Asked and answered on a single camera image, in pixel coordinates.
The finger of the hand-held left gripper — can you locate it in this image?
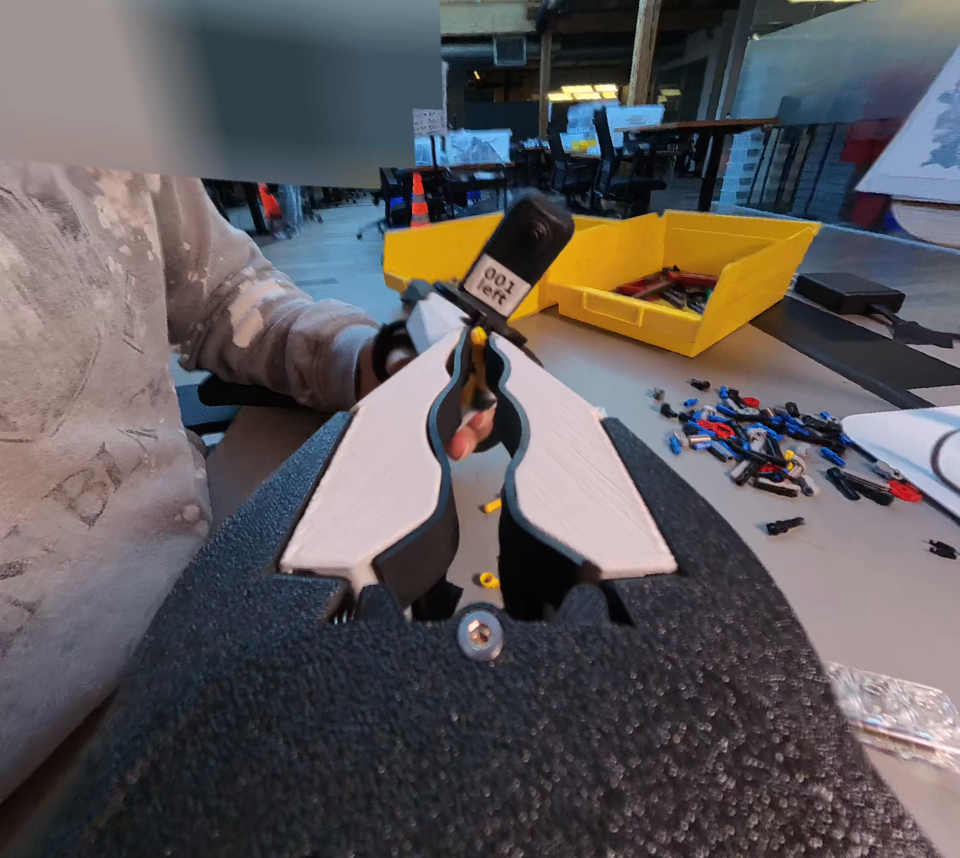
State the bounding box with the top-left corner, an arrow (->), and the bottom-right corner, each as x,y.
408,293 -> 468,358

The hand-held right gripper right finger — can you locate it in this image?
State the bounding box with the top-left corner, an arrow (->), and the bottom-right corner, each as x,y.
483,335 -> 680,623

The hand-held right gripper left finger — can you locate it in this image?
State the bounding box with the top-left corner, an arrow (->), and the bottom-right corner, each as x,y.
277,330 -> 472,612

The yellow piston crank assembly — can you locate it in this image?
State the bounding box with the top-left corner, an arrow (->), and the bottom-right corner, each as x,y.
457,326 -> 501,417

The person's left forearm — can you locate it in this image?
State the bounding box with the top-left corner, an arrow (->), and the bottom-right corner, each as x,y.
171,177 -> 382,415

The grey desk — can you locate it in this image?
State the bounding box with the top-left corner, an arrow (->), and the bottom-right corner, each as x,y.
202,224 -> 960,858

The black desk mat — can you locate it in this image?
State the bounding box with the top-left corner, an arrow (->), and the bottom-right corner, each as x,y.
750,294 -> 960,411

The person's left hand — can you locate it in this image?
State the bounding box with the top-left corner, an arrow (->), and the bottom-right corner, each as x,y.
446,407 -> 501,463

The yellow storage bin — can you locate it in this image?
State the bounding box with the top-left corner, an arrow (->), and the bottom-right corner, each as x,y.
546,209 -> 822,358
382,213 -> 624,319

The black office chair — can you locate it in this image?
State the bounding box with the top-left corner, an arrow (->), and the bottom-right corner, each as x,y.
546,129 -> 601,199
592,106 -> 670,218

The heap of red black parts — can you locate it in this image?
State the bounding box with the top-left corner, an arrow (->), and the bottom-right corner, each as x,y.
613,266 -> 721,313

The white flip chart sheet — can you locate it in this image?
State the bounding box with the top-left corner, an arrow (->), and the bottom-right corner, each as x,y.
412,108 -> 450,158

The pile of small building parts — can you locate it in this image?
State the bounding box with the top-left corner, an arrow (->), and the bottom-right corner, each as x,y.
648,378 -> 925,505

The wooden high table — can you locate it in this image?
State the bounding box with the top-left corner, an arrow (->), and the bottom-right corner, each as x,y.
621,117 -> 781,214

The white board with motor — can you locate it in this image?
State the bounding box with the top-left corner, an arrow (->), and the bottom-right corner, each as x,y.
840,405 -> 960,523

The black power adapter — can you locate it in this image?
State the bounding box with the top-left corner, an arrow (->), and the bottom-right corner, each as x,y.
793,271 -> 907,316

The clear plastic building piece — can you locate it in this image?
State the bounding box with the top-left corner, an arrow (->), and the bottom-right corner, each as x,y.
825,662 -> 960,773

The wooden post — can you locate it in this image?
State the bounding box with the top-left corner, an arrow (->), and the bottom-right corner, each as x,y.
626,0 -> 675,107

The black cable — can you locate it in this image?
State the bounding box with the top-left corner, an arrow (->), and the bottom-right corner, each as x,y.
862,302 -> 960,351

